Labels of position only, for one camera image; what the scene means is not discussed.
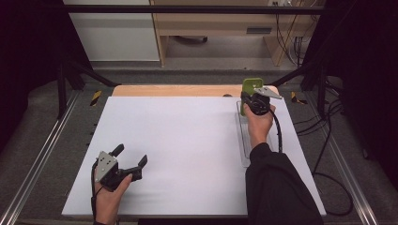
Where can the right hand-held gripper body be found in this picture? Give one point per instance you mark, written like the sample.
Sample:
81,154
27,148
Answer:
259,104

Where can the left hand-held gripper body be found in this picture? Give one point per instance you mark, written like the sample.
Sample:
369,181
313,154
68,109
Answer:
109,173

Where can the clear plastic box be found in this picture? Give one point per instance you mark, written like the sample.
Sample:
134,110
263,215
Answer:
242,142

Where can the person's right hand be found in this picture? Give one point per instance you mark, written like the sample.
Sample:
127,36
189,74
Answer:
259,128

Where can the person's left hand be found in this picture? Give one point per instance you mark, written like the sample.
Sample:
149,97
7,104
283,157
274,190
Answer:
108,204

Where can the wooden table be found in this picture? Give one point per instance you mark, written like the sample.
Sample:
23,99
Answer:
175,90

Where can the wooden desk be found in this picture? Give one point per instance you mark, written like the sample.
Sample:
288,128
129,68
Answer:
216,22

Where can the white power strip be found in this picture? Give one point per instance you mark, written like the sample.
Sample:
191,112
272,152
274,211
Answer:
281,2

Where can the white cabinet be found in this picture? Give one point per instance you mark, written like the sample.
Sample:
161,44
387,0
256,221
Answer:
115,34

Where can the black frame strut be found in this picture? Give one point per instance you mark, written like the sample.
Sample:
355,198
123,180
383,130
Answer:
309,75
78,73

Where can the aluminium floor rail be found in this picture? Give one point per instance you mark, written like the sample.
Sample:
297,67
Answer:
347,172
43,146

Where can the black horizontal frame bar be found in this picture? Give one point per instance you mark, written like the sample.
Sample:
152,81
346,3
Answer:
187,9

